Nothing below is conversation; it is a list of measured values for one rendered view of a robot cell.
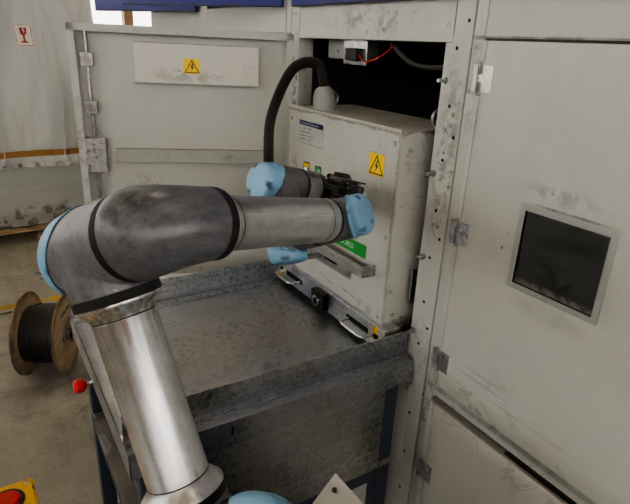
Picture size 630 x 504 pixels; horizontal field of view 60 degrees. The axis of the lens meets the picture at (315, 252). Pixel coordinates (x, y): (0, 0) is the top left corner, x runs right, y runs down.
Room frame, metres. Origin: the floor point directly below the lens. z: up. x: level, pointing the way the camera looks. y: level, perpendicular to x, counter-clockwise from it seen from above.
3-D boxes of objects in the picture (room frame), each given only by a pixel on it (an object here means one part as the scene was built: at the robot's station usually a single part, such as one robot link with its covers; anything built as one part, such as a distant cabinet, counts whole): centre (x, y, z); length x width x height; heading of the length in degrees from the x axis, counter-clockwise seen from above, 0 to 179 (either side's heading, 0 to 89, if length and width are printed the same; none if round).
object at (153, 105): (1.65, 0.40, 1.21); 0.63 x 0.07 x 0.74; 100
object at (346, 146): (1.37, -0.04, 1.15); 0.48 x 0.01 x 0.48; 33
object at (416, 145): (1.51, -0.25, 1.15); 0.51 x 0.50 x 0.48; 123
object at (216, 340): (1.22, 0.20, 0.82); 0.68 x 0.62 x 0.06; 123
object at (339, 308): (1.38, -0.05, 0.89); 0.54 x 0.05 x 0.06; 33
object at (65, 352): (2.28, 1.27, 0.20); 0.40 x 0.22 x 0.40; 7
